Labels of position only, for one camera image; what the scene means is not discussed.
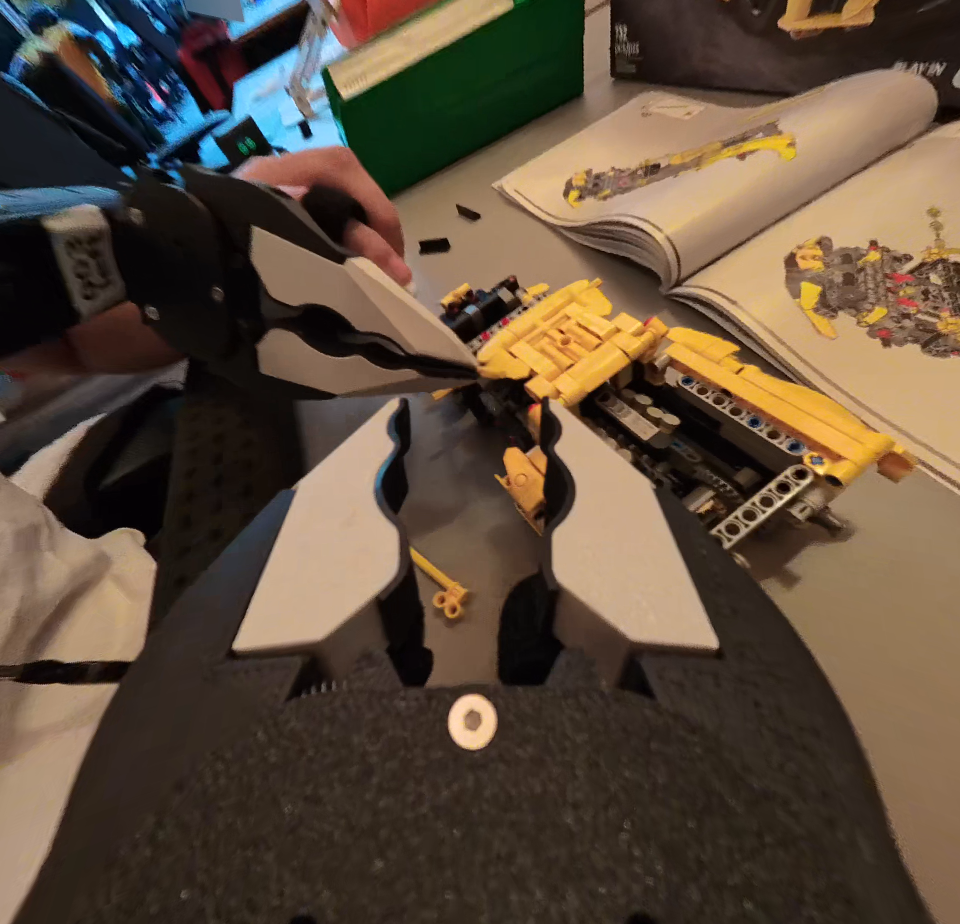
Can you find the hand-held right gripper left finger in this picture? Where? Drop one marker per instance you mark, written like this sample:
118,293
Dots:
322,564

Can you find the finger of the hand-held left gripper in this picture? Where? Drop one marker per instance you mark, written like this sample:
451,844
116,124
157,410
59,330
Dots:
375,301
315,369

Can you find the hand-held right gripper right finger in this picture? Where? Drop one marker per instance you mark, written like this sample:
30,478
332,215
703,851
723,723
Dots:
630,564

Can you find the yellow axle with black connector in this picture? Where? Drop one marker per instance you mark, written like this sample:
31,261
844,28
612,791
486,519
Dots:
429,567

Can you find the yellow toy brick car model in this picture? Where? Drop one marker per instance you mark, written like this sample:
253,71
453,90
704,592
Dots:
585,346

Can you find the instruction booklet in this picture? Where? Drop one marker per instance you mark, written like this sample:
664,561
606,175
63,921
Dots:
750,188

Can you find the person's left forearm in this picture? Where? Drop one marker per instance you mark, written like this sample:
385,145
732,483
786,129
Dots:
90,342

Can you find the grey desk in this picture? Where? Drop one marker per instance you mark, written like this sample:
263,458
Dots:
862,601

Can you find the person's left hand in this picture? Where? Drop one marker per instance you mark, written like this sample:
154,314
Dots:
367,181

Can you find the black brick strip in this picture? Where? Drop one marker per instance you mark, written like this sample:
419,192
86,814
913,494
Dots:
434,245
468,212

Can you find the small black device green lights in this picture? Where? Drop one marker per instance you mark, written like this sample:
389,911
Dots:
238,140

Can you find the black office chair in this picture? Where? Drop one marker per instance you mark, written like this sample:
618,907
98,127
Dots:
75,136

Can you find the red office chair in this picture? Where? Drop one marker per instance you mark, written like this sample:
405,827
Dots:
214,65

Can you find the green plastic bin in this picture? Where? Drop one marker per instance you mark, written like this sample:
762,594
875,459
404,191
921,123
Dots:
465,98

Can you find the person's white shirt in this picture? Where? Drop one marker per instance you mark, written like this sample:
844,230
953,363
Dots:
60,601

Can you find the black toy set box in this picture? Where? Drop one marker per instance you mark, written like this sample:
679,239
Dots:
712,38

